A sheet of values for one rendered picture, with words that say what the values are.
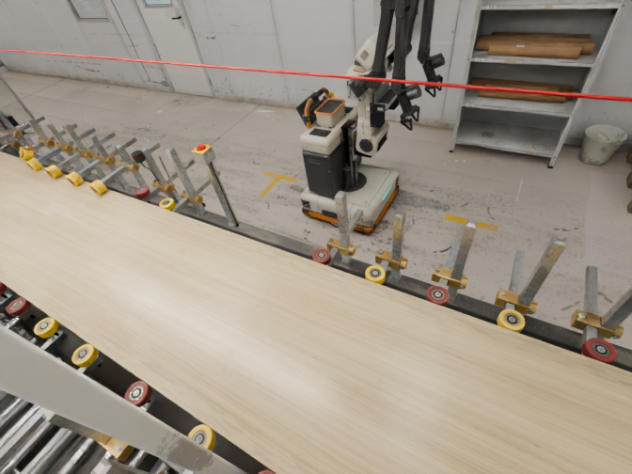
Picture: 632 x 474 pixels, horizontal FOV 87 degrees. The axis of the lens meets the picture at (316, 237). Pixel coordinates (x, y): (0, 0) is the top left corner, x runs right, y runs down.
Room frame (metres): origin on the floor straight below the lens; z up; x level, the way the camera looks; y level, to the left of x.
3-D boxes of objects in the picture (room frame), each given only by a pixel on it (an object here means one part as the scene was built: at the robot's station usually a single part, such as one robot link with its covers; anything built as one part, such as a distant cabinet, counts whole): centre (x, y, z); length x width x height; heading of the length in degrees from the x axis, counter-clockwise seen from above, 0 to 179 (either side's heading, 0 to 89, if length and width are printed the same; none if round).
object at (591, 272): (0.51, -0.93, 0.82); 0.43 x 0.03 x 0.04; 143
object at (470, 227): (0.74, -0.53, 0.92); 0.04 x 0.04 x 0.48; 53
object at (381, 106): (2.06, -0.60, 0.99); 0.28 x 0.16 x 0.22; 142
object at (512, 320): (0.50, -0.61, 0.85); 0.08 x 0.08 x 0.11
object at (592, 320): (0.46, -0.91, 0.83); 0.14 x 0.06 x 0.05; 53
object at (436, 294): (0.65, -0.41, 0.85); 0.08 x 0.08 x 0.11
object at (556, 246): (0.59, -0.73, 0.94); 0.04 x 0.04 x 0.48; 53
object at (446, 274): (0.76, -0.51, 0.83); 0.14 x 0.06 x 0.05; 53
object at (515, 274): (0.66, -0.73, 0.81); 0.43 x 0.03 x 0.04; 143
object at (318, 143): (2.29, -0.29, 0.59); 0.55 x 0.34 x 0.83; 142
